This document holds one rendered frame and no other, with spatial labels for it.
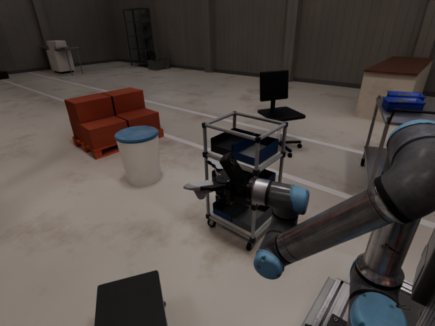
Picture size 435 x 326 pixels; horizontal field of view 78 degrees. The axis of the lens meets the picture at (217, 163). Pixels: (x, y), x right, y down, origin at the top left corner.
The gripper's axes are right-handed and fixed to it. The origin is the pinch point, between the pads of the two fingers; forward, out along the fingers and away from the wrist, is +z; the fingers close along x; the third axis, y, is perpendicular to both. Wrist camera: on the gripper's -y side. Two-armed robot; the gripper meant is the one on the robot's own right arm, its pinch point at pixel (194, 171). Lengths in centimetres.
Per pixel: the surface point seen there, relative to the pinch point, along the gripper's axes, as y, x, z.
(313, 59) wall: 168, 798, 72
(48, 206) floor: 131, 47, 220
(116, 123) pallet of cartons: 108, 190, 250
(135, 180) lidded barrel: 132, 116, 162
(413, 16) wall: 57, 759, -140
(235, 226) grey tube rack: 121, 83, 25
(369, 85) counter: 130, 488, -71
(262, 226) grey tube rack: 122, 93, 5
